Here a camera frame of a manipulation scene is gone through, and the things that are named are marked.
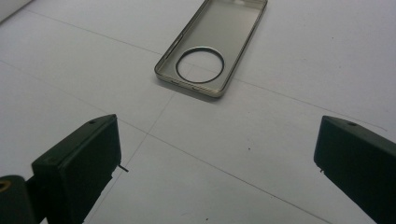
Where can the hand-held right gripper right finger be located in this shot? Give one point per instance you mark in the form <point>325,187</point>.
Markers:
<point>361,165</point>

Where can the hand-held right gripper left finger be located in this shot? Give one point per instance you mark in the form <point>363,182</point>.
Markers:
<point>77,168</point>

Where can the white table cover sheet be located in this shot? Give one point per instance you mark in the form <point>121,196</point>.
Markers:
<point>264,149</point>

